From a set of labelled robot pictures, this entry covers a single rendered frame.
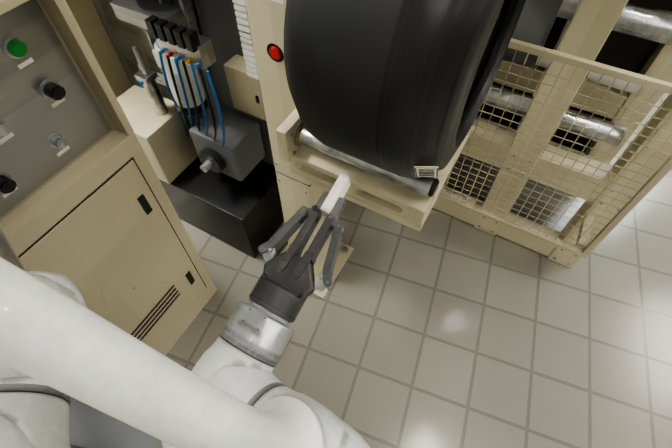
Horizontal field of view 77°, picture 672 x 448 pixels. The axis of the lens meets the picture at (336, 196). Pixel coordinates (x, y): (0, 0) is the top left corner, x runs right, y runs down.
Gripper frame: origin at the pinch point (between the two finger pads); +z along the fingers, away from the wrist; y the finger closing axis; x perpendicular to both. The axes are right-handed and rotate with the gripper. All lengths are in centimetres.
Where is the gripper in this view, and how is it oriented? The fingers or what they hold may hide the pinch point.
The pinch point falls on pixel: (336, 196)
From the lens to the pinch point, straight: 66.8
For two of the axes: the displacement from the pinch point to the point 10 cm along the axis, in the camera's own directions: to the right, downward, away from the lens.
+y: -8.7, -3.9, 3.0
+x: 1.3, 4.1, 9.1
